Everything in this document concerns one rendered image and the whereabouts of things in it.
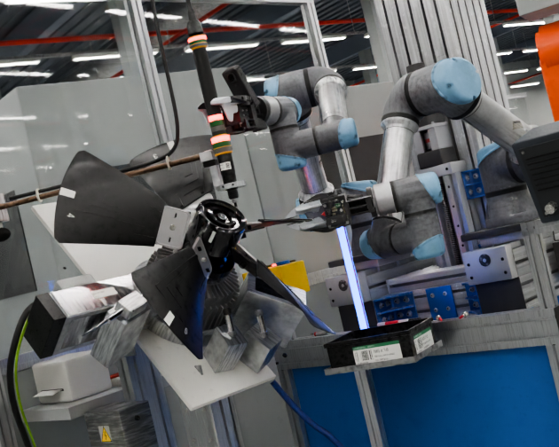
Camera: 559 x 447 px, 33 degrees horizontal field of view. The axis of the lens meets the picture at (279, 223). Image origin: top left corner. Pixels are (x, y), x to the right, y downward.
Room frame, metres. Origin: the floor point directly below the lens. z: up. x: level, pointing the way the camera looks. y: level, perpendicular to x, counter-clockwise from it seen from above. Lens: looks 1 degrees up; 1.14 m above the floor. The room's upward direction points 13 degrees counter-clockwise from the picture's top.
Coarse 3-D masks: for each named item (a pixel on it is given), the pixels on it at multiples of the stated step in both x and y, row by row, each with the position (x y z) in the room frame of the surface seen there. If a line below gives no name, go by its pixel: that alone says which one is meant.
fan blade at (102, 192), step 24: (72, 168) 2.03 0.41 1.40; (96, 168) 2.05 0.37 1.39; (96, 192) 2.03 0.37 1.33; (120, 192) 2.05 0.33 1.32; (144, 192) 2.07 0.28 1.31; (96, 216) 2.02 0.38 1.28; (120, 216) 2.04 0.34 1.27; (144, 216) 2.06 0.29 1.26; (72, 240) 1.98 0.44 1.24; (96, 240) 2.01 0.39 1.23; (120, 240) 2.03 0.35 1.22; (144, 240) 2.06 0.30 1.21
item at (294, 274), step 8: (280, 264) 2.59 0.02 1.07; (288, 264) 2.58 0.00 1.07; (296, 264) 2.60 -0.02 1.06; (272, 272) 2.58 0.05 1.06; (280, 272) 2.56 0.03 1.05; (288, 272) 2.58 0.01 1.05; (296, 272) 2.60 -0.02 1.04; (304, 272) 2.62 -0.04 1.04; (288, 280) 2.57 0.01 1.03; (296, 280) 2.59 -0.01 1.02; (304, 280) 2.61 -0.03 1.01; (304, 288) 2.61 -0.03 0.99
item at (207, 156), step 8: (208, 152) 2.17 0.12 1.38; (208, 160) 2.18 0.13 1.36; (216, 160) 2.18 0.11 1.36; (208, 168) 2.20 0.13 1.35; (216, 168) 2.17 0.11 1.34; (216, 176) 2.17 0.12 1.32; (216, 184) 2.17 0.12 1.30; (224, 184) 2.15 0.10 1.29; (232, 184) 2.15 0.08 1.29; (240, 184) 2.16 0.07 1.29
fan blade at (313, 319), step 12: (264, 264) 2.05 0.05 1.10; (264, 276) 2.10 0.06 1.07; (276, 276) 2.03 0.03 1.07; (276, 288) 2.11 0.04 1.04; (288, 288) 2.01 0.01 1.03; (288, 300) 2.12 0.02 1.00; (300, 300) 2.01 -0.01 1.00; (312, 312) 2.01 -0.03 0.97; (312, 324) 1.92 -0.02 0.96; (324, 324) 2.02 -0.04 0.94
